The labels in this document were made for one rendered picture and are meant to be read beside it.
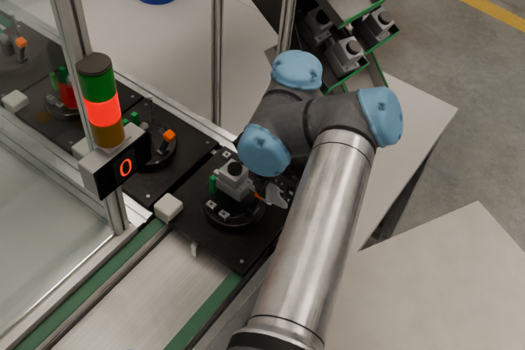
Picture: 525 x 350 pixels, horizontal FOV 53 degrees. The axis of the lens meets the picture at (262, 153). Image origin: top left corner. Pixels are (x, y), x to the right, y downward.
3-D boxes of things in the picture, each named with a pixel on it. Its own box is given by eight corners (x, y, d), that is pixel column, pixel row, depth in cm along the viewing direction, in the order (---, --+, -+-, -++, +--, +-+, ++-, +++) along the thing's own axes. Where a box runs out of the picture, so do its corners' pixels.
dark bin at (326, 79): (364, 69, 114) (383, 51, 108) (323, 95, 108) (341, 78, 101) (285, -33, 116) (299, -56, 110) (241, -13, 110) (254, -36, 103)
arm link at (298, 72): (262, 73, 75) (282, 39, 81) (257, 126, 84) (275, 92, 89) (315, 88, 74) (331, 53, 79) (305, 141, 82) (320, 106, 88)
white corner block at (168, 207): (184, 212, 115) (183, 201, 112) (169, 226, 112) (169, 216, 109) (168, 201, 116) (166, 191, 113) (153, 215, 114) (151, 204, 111)
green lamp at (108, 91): (123, 90, 79) (119, 65, 76) (98, 108, 77) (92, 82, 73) (100, 76, 81) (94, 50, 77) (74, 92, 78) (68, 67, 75)
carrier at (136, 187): (219, 148, 128) (219, 110, 118) (148, 212, 114) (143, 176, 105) (145, 102, 136) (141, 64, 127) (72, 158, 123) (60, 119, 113)
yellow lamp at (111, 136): (131, 135, 87) (127, 114, 83) (108, 153, 84) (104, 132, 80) (109, 121, 89) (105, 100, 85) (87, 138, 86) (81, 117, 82)
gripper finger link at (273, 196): (281, 225, 102) (286, 197, 95) (256, 209, 104) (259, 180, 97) (290, 215, 104) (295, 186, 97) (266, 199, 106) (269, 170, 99)
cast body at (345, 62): (352, 73, 112) (370, 56, 106) (337, 79, 110) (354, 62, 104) (333, 40, 113) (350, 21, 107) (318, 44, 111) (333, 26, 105)
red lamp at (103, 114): (127, 113, 83) (123, 91, 79) (104, 131, 80) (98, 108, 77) (105, 99, 85) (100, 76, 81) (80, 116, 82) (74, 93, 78)
